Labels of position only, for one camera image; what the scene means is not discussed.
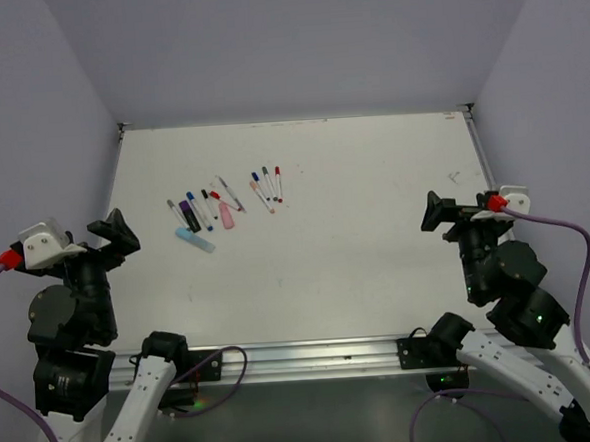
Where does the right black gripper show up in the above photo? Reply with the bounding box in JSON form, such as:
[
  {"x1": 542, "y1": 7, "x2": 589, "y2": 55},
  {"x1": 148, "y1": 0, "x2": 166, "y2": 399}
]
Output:
[{"x1": 417, "y1": 183, "x2": 511, "y2": 300}]

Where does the clear white pen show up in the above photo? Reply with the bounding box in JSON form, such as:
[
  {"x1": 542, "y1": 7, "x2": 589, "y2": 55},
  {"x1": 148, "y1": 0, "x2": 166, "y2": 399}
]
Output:
[{"x1": 216, "y1": 175, "x2": 246, "y2": 213}]

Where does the pink marker pen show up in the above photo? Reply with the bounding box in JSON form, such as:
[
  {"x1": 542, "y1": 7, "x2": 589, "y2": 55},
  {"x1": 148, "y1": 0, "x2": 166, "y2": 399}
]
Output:
[{"x1": 250, "y1": 181, "x2": 275, "y2": 214}]

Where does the blue marker pen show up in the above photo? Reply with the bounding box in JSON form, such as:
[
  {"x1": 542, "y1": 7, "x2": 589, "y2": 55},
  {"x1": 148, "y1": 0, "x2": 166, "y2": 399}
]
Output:
[{"x1": 251, "y1": 171, "x2": 270, "y2": 202}]

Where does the red marker pen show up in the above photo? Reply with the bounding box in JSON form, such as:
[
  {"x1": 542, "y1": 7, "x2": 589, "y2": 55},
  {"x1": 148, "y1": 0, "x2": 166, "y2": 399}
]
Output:
[{"x1": 275, "y1": 166, "x2": 284, "y2": 203}]

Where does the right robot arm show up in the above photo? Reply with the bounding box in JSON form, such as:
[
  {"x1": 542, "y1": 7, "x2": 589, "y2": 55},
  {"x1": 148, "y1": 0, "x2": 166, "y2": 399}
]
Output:
[{"x1": 420, "y1": 186, "x2": 590, "y2": 442}]

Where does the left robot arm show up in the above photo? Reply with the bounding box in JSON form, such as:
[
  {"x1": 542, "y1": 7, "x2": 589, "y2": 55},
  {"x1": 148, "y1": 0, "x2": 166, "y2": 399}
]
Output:
[{"x1": 11, "y1": 209, "x2": 192, "y2": 442}]

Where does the grey capped pen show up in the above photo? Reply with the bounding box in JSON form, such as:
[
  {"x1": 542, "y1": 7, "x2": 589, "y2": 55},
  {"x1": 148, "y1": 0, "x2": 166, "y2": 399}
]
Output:
[{"x1": 166, "y1": 200, "x2": 189, "y2": 230}]

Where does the light blue highlighter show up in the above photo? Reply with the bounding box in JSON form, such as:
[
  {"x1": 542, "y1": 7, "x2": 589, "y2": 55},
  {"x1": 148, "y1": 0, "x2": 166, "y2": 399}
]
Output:
[{"x1": 174, "y1": 228, "x2": 216, "y2": 253}]

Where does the purple black highlighter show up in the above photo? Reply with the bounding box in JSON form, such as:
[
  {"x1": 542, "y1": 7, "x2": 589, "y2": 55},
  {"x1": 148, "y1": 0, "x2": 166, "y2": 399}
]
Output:
[{"x1": 179, "y1": 200, "x2": 201, "y2": 232}]

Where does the blue capped marker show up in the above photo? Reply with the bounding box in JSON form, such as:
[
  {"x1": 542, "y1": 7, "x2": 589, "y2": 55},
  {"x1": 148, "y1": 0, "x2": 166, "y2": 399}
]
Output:
[{"x1": 186, "y1": 191, "x2": 213, "y2": 231}]

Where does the red capped marker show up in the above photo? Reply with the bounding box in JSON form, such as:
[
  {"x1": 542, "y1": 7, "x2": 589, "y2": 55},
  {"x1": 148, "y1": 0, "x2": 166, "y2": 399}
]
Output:
[{"x1": 208, "y1": 190, "x2": 241, "y2": 212}]

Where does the pink highlighter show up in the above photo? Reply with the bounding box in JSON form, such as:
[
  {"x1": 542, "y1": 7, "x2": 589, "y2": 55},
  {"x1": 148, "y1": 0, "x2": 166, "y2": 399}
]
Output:
[{"x1": 218, "y1": 201, "x2": 235, "y2": 230}]

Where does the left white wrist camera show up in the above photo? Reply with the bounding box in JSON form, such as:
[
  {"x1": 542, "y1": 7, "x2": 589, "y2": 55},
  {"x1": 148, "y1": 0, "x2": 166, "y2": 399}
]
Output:
[{"x1": 18, "y1": 218, "x2": 86, "y2": 270}]

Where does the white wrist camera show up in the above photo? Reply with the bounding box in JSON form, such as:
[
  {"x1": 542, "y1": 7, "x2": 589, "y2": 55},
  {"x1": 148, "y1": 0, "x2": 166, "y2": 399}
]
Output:
[
  {"x1": 18, "y1": 218, "x2": 86, "y2": 270},
  {"x1": 470, "y1": 185, "x2": 531, "y2": 221}
]

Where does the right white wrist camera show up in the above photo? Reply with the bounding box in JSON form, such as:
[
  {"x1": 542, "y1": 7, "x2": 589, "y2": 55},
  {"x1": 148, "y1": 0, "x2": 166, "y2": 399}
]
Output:
[{"x1": 470, "y1": 185, "x2": 531, "y2": 221}]

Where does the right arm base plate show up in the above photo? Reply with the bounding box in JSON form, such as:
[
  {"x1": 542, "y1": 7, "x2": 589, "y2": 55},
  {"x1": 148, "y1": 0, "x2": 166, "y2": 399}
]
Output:
[{"x1": 396, "y1": 336, "x2": 461, "y2": 370}]

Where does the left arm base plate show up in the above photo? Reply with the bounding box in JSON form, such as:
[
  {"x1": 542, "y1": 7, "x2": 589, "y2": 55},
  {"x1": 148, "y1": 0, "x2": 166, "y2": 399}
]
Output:
[{"x1": 173, "y1": 349, "x2": 223, "y2": 384}]

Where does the aluminium front rail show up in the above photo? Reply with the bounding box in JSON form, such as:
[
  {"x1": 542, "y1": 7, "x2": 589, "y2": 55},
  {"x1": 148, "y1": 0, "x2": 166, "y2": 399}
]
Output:
[{"x1": 102, "y1": 326, "x2": 540, "y2": 394}]

